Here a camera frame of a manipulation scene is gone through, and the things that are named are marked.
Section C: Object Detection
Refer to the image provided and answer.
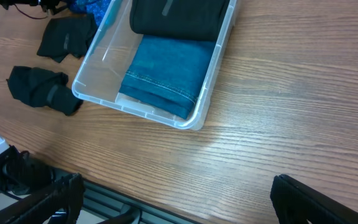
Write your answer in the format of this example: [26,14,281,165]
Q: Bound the blue green sparkly fabric bundle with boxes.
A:
[68,0,111,26]

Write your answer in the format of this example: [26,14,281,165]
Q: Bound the black ribbed garment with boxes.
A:
[129,0,229,41]

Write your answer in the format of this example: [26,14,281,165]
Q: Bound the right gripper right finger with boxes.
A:
[270,174,358,224]

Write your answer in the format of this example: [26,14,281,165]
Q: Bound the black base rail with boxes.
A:
[82,179,197,224]

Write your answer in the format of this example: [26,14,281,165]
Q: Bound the blue denim jeans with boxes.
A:
[119,35,216,119]

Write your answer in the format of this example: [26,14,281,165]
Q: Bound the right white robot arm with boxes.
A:
[0,137,358,224]

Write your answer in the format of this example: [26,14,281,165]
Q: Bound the black taped folded garment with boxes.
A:
[37,14,98,63]

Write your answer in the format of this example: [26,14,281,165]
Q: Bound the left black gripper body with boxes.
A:
[0,0,67,15]

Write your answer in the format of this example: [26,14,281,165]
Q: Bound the clear plastic storage bin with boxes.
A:
[71,0,241,131]

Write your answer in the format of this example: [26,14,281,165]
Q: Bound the small black folded garment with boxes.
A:
[6,66,83,116]

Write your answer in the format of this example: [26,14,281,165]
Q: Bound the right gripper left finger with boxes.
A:
[0,174,85,224]

